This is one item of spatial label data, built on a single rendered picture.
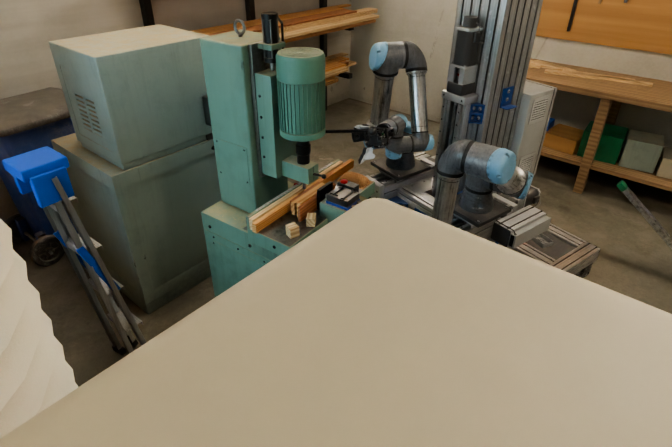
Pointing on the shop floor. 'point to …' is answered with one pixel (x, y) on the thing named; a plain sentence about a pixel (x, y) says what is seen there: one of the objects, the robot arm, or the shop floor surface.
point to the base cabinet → (230, 262)
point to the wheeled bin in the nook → (31, 103)
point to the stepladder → (51, 186)
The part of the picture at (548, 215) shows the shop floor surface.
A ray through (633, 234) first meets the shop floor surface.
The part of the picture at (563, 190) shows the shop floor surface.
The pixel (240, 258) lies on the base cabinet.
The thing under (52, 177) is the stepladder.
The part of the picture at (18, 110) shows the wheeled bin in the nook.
